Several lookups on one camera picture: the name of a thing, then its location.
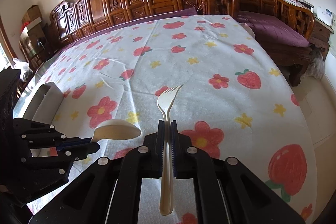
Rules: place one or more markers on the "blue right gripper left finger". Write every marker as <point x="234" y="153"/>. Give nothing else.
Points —
<point x="159" y="145"/>

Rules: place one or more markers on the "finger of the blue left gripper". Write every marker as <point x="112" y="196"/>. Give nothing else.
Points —
<point x="76" y="142"/>
<point x="80" y="151"/>

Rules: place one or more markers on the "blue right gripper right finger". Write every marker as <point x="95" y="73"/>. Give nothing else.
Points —
<point x="175" y="149"/>

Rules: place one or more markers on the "white ceramic soup spoon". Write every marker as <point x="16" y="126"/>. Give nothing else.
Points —
<point x="115" y="129"/>

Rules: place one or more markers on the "white plastic fork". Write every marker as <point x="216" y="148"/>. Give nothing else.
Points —
<point x="165" y="102"/>

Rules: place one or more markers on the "rectangular metal tray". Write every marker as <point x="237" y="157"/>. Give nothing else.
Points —
<point x="44" y="104"/>

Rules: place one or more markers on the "strawberry flower tablecloth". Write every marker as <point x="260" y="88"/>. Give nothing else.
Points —
<point x="233" y="99"/>

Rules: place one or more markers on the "plastic bag on chair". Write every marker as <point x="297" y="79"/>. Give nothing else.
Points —
<point x="24" y="68"/>

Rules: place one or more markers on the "stacked cardboard boxes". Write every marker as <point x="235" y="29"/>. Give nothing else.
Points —
<point x="33" y="42"/>

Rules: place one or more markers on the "carved wooden armchair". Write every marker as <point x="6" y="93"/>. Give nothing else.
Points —
<point x="283" y="30"/>

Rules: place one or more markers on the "wooden side table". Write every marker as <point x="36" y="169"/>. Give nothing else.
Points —
<point x="320" y="37"/>

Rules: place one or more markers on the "white router box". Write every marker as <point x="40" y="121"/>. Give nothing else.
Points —
<point x="325" y="15"/>

